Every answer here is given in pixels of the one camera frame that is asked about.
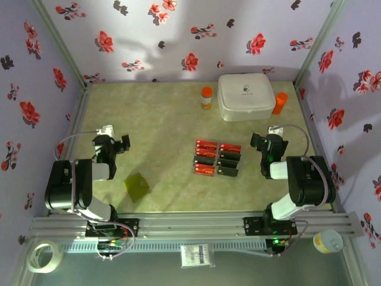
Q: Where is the orange cylinder container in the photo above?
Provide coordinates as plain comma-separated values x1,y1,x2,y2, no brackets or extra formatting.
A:
271,92,289,116

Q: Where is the white square storage box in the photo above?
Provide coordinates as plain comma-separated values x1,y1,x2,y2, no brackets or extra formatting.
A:
217,73,276,122

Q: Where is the orange capped pill bottle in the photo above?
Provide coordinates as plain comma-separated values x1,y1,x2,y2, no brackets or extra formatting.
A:
200,86,213,110

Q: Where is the yellow white round container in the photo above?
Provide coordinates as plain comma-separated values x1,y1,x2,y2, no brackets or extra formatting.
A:
312,229,343,254

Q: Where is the clear tape roll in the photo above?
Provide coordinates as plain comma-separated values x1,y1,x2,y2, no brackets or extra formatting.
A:
26,240,64,274

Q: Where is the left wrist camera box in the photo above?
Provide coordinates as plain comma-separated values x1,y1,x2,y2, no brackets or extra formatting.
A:
96,125,116,138

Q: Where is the aluminium side rail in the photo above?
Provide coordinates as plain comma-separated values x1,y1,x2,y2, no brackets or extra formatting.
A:
293,83,348,213
46,83,93,216

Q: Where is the left arm lilac cable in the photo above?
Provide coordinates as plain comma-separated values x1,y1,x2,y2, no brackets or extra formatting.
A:
53,129,136,260

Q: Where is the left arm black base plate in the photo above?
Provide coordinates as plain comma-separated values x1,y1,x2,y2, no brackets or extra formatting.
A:
85,218,140,238

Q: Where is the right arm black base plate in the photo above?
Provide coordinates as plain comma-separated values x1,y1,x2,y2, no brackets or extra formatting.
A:
243,216,298,236

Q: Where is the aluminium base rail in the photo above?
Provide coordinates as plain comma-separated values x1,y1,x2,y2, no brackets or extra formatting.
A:
29,210,364,240

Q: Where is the white slotted cable duct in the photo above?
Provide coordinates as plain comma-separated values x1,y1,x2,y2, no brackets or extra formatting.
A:
62,240,267,254

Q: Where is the aluminium frame post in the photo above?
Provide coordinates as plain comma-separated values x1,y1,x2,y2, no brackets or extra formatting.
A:
293,0,349,86
29,0,93,90

